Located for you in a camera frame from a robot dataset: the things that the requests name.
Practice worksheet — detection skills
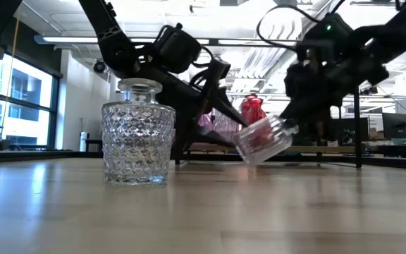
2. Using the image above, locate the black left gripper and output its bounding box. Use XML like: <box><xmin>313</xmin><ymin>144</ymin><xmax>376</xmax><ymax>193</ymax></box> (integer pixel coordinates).
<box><xmin>153</xmin><ymin>59</ymin><xmax>250</xmax><ymax>127</ymax></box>

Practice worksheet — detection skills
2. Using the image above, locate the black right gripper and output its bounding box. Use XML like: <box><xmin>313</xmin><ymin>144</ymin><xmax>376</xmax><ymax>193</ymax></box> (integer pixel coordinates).
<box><xmin>279</xmin><ymin>13</ymin><xmax>390</xmax><ymax>123</ymax></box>

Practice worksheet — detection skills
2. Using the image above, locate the pink bulbous glass vase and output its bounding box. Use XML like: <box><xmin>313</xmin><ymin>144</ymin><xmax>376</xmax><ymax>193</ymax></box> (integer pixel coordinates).
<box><xmin>197</xmin><ymin>111</ymin><xmax>215</xmax><ymax>132</ymax></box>

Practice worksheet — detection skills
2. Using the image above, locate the red squat glass vase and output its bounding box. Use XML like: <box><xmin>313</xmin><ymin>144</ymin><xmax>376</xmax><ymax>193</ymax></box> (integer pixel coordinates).
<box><xmin>247</xmin><ymin>97</ymin><xmax>268</xmax><ymax>125</ymax></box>

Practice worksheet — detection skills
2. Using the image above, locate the clear round glass bottle vase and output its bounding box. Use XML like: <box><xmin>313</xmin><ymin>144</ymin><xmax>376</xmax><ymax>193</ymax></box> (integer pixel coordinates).
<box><xmin>233</xmin><ymin>114</ymin><xmax>300</xmax><ymax>166</ymax></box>

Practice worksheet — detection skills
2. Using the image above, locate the clear square glass vase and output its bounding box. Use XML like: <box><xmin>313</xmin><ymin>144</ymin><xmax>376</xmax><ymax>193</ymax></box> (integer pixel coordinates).
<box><xmin>101</xmin><ymin>78</ymin><xmax>176</xmax><ymax>186</ymax></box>

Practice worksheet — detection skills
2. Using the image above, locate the black monitor on arm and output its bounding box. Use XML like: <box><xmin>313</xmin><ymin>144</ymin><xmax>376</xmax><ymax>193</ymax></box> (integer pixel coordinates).
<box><xmin>381</xmin><ymin>112</ymin><xmax>406</xmax><ymax>140</ymax></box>

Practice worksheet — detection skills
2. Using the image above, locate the black monitor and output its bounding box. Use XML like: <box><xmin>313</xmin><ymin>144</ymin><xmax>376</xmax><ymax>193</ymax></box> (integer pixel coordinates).
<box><xmin>331</xmin><ymin>117</ymin><xmax>370</xmax><ymax>143</ymax></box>

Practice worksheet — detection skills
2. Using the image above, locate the black low bench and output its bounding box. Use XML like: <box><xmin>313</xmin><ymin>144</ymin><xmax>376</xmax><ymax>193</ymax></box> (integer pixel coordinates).
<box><xmin>85</xmin><ymin>138</ymin><xmax>104</xmax><ymax>153</ymax></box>

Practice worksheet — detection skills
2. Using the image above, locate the white cylinder canister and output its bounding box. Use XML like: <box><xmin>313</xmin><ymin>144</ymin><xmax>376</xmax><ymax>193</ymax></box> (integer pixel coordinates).
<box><xmin>79</xmin><ymin>131</ymin><xmax>90</xmax><ymax>152</ymax></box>

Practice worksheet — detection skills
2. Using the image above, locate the long ceiling light strip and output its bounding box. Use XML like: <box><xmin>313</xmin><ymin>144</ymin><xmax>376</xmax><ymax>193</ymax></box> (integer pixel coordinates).
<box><xmin>33</xmin><ymin>34</ymin><xmax>211</xmax><ymax>46</ymax></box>

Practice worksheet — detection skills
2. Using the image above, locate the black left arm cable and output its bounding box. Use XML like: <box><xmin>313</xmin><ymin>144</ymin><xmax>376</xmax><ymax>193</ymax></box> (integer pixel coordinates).
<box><xmin>188</xmin><ymin>44</ymin><xmax>218</xmax><ymax>89</ymax></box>

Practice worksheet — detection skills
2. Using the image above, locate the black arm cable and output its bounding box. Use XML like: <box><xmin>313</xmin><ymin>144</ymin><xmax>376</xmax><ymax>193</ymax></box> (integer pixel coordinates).
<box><xmin>188</xmin><ymin>44</ymin><xmax>218</xmax><ymax>89</ymax></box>
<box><xmin>257</xmin><ymin>4</ymin><xmax>319</xmax><ymax>49</ymax></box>

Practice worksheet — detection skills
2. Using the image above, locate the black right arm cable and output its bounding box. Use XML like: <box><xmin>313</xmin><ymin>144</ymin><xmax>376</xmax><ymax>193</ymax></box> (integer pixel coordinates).
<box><xmin>257</xmin><ymin>4</ymin><xmax>319</xmax><ymax>49</ymax></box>

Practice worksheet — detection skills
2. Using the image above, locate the black round wall speaker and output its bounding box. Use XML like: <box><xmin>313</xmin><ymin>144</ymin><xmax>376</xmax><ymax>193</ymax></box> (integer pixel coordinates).
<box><xmin>92</xmin><ymin>59</ymin><xmax>107</xmax><ymax>74</ymax></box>

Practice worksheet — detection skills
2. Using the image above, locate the black window frame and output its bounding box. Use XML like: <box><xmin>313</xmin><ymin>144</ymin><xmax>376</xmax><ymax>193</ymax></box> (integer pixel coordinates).
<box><xmin>0</xmin><ymin>52</ymin><xmax>62</xmax><ymax>150</ymax></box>

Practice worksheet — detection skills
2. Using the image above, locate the yellow cable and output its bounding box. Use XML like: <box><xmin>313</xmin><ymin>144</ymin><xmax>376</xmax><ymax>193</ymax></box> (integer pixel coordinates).
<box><xmin>0</xmin><ymin>6</ymin><xmax>23</xmax><ymax>142</ymax></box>

